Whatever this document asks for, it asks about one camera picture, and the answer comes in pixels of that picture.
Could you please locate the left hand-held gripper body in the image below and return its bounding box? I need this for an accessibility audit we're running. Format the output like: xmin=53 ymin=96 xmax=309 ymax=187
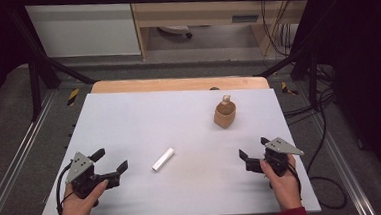
xmin=63 ymin=150 xmax=102 ymax=201

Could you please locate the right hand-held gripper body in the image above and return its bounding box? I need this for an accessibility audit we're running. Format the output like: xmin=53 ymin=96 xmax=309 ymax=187
xmin=262 ymin=135 xmax=307 ymax=179

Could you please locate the brown wooden cup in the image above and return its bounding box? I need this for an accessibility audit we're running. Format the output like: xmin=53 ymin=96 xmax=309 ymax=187
xmin=212 ymin=94 xmax=238 ymax=130

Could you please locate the white cylindrical tube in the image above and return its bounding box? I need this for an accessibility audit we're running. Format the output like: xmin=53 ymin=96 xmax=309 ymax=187
xmin=150 ymin=147 xmax=176 ymax=173

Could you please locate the person's right hand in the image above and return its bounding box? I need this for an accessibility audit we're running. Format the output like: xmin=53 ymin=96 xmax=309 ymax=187
xmin=259 ymin=153 xmax=303 ymax=213

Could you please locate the person's left hand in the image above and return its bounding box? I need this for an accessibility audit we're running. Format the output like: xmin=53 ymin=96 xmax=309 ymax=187
xmin=56 ymin=179 xmax=112 ymax=215

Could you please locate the yellow black tape strip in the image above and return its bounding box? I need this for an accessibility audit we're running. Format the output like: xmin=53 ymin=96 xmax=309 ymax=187
xmin=65 ymin=87 xmax=81 ymax=107
xmin=280 ymin=80 xmax=300 ymax=97

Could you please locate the black metal stand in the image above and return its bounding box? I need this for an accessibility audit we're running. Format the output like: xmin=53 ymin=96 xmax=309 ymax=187
xmin=7 ymin=6 xmax=99 ymax=123
xmin=255 ymin=48 xmax=323 ymax=115

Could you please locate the wooden table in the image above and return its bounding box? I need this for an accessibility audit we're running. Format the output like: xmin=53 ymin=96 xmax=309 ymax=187
xmin=90 ymin=70 xmax=272 ymax=101

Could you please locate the white cabinet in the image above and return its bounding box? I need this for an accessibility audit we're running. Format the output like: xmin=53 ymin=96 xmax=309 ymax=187
xmin=25 ymin=0 xmax=142 ymax=62

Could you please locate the office chair base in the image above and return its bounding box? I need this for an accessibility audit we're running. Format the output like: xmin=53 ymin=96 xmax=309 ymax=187
xmin=156 ymin=23 xmax=194 ymax=41

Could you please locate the light wooden desk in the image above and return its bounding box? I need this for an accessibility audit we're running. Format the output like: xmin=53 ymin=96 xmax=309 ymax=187
xmin=128 ymin=0 xmax=319 ymax=64

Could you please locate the left hand-held gripper cable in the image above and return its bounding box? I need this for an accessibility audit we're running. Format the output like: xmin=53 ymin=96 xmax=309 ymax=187
xmin=54 ymin=161 xmax=78 ymax=215

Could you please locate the hand-held gripper cable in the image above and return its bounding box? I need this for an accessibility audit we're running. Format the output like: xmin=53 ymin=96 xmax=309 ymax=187
xmin=54 ymin=161 xmax=78 ymax=215
xmin=286 ymin=162 xmax=304 ymax=198

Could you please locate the right hand-held gripper cable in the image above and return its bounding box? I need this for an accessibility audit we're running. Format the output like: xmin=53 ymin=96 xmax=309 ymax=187
xmin=286 ymin=162 xmax=304 ymax=198

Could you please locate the black floor cable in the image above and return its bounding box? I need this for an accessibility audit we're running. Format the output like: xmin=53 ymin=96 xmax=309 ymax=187
xmin=279 ymin=62 xmax=349 ymax=214

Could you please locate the aluminium floor rail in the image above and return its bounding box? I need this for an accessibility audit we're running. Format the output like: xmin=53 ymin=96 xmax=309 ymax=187
xmin=307 ymin=108 xmax=377 ymax=215
xmin=0 ymin=90 xmax=65 ymax=215

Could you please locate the hanging cables bundle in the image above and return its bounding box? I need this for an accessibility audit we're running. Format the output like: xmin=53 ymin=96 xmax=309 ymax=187
xmin=259 ymin=0 xmax=298 ymax=60

